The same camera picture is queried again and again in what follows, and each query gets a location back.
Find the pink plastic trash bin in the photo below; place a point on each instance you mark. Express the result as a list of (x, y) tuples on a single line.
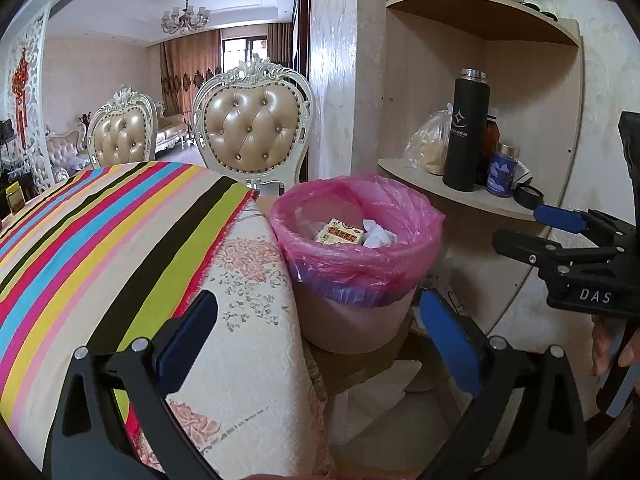
[(350, 325)]

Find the black thermos bottle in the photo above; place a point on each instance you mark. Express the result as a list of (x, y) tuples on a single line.
[(465, 135)]

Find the pink trash bag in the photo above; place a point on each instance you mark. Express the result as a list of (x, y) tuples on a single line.
[(350, 265)]

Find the beige tufted dining chair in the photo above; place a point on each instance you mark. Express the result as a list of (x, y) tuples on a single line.
[(122, 135), (250, 125)]

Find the person's right hand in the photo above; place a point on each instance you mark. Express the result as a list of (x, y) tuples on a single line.
[(602, 340)]

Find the brown patterned curtain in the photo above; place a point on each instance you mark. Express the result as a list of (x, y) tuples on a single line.
[(190, 70)]

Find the wooden corner shelf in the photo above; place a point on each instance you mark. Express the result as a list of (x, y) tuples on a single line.
[(530, 90)]

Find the glass jar yellow lid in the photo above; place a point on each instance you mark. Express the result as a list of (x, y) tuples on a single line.
[(14, 200)]

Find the dark brown curtain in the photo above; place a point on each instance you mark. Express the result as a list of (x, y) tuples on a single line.
[(278, 45)]

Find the window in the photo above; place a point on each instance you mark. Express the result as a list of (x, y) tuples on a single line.
[(242, 52)]

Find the pink tufted armchair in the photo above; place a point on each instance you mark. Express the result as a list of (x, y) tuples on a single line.
[(65, 152)]

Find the blue label jar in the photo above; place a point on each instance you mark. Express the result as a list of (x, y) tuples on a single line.
[(501, 175)]

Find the white paper sheet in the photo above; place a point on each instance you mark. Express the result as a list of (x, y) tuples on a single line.
[(370, 405)]

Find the clear plastic food bag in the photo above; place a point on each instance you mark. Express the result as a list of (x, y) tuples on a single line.
[(430, 145)]

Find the yellow drink carton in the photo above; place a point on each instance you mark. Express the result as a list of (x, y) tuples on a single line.
[(340, 232)]

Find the chandelier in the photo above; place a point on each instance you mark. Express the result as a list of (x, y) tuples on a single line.
[(185, 17)]

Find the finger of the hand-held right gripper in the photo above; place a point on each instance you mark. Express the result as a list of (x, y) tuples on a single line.
[(555, 215), (520, 247)]

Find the white tissue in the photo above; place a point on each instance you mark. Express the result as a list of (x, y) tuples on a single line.
[(379, 235)]

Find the striped colourful tablecloth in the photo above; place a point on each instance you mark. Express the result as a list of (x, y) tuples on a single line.
[(100, 240)]

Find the black tape roll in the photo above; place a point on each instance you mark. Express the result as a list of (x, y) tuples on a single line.
[(529, 196)]

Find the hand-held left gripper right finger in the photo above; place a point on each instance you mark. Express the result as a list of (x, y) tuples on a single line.
[(450, 340)]

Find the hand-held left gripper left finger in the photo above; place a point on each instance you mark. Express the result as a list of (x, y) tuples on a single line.
[(192, 330)]

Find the brown glass bottle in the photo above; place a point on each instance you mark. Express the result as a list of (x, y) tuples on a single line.
[(491, 135)]

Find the red knot wall ornament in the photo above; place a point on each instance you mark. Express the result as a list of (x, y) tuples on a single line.
[(21, 80)]

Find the beige sofa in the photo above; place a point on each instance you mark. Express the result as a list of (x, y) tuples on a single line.
[(172, 132)]

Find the tall white lattice screen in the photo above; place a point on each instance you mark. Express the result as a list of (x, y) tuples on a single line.
[(35, 110)]

